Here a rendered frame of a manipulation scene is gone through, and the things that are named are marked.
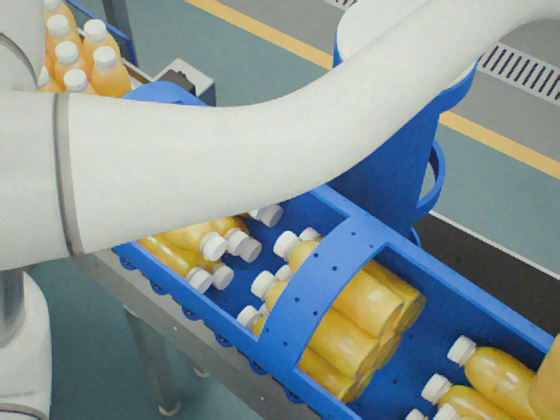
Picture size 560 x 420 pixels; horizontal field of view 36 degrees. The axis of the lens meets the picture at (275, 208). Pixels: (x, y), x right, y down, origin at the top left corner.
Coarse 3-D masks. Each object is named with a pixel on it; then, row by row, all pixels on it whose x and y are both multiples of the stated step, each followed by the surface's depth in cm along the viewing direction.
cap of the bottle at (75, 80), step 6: (72, 72) 153; (78, 72) 153; (66, 78) 152; (72, 78) 152; (78, 78) 152; (84, 78) 152; (66, 84) 151; (72, 84) 151; (78, 84) 151; (84, 84) 152; (72, 90) 152; (78, 90) 152
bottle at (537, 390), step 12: (552, 348) 94; (552, 360) 94; (540, 372) 99; (552, 372) 95; (540, 384) 99; (552, 384) 96; (528, 396) 104; (540, 396) 100; (552, 396) 97; (540, 408) 101; (552, 408) 99
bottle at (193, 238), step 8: (200, 224) 131; (208, 224) 132; (168, 232) 131; (176, 232) 131; (184, 232) 130; (192, 232) 130; (200, 232) 130; (208, 232) 131; (168, 240) 133; (176, 240) 131; (184, 240) 131; (192, 240) 130; (200, 240) 131; (208, 240) 131; (184, 248) 132; (192, 248) 131; (200, 248) 131
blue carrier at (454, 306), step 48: (144, 96) 133; (192, 96) 139; (336, 192) 130; (336, 240) 118; (384, 240) 120; (192, 288) 126; (240, 288) 145; (288, 288) 116; (336, 288) 115; (432, 288) 133; (240, 336) 123; (288, 336) 117; (432, 336) 136; (480, 336) 132; (528, 336) 113; (288, 384) 122; (384, 384) 136
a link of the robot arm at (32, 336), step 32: (0, 0) 54; (32, 0) 57; (0, 32) 53; (32, 32) 56; (32, 64) 56; (0, 288) 87; (32, 288) 103; (0, 320) 92; (32, 320) 100; (0, 352) 97; (32, 352) 99; (0, 384) 98; (32, 384) 102
